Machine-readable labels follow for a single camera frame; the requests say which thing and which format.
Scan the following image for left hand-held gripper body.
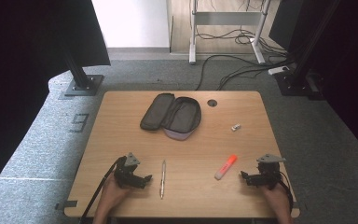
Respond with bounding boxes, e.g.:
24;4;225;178
114;152;141;189

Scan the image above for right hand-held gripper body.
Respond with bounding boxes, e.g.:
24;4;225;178
255;153;286;190

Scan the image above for orange highlighter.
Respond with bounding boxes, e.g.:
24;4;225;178
213;154;239;181

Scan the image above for black pencil case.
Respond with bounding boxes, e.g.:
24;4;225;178
139;92;202;142

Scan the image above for person's left hand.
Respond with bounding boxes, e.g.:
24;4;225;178
97;178;132;213

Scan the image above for person's right hand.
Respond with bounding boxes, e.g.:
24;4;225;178
262;183;291;213

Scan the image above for silver pen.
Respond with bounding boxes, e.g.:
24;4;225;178
159;159;167;201

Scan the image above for black metal stand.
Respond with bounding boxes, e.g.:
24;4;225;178
62;46;105;97
274;0;343;98

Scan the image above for white power strip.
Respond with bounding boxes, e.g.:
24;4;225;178
267;65;291;76

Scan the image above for black curtain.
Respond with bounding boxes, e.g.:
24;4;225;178
307;0;358;166
0;0;112;206

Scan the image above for black panel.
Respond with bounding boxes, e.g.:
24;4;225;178
268;0;307;53

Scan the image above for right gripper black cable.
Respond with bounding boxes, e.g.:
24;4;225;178
278;171;295;216

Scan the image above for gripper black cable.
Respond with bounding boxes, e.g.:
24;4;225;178
79;156;127;224
278;171;295;216

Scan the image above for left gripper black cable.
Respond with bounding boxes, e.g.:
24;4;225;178
79;156;127;224

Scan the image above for long black floor cable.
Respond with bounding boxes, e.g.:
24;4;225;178
195;54;296;91

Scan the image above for tangle of black cables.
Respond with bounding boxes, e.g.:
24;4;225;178
195;27;293;62

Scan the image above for white desk frame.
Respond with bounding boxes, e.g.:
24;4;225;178
188;0;273;65

